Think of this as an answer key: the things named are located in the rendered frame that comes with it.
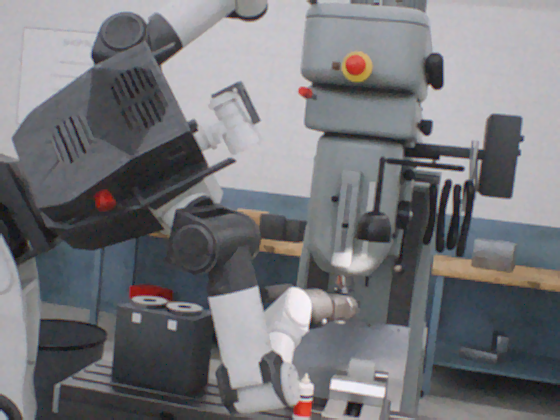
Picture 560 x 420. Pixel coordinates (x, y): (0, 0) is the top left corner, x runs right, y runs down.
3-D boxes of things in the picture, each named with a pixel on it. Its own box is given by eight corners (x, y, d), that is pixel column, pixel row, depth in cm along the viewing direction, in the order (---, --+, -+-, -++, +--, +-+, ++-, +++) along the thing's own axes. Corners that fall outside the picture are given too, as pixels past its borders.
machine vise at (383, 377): (380, 458, 157) (387, 408, 156) (311, 445, 160) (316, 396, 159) (390, 405, 191) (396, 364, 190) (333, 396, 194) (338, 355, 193)
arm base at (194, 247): (192, 295, 126) (225, 244, 122) (143, 247, 131) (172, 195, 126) (240, 280, 139) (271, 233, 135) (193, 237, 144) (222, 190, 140)
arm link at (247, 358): (287, 417, 127) (258, 288, 127) (217, 427, 130) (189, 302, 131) (303, 398, 138) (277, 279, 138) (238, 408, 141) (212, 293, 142)
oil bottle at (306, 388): (308, 423, 173) (313, 377, 172) (291, 420, 174) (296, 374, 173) (311, 417, 177) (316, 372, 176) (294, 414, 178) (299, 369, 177)
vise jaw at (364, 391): (382, 407, 168) (384, 390, 168) (328, 398, 171) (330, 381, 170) (384, 399, 174) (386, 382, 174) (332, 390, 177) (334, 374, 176)
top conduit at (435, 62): (442, 70, 151) (444, 52, 150) (421, 68, 151) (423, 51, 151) (443, 91, 194) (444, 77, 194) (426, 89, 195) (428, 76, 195)
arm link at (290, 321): (314, 297, 160) (308, 338, 148) (288, 321, 164) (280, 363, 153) (290, 280, 158) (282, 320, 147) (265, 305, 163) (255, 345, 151)
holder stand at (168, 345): (187, 395, 183) (195, 315, 181) (110, 376, 190) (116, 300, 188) (208, 382, 195) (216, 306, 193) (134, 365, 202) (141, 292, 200)
